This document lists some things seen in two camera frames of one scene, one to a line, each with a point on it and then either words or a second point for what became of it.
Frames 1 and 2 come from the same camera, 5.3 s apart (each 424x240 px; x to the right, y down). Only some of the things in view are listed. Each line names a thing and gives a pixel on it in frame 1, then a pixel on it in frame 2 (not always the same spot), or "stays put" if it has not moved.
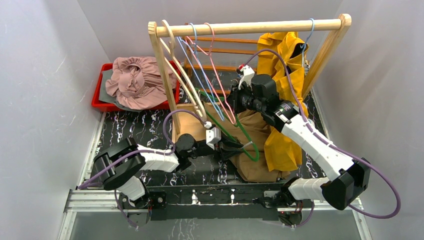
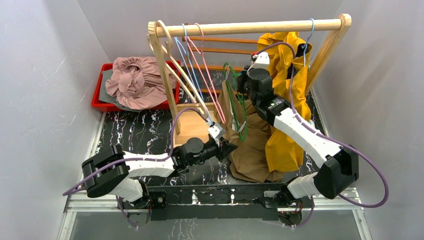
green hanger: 206,96 → 237,96
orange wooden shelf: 188,66 stays put
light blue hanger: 303,47 stays put
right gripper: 236,94 → 241,78
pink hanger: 205,63 → 189,41
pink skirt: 137,82 stays put
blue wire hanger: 193,58 → 191,75
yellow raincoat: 281,55 stays put
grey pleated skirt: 104,95 stays put
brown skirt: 248,131 stays put
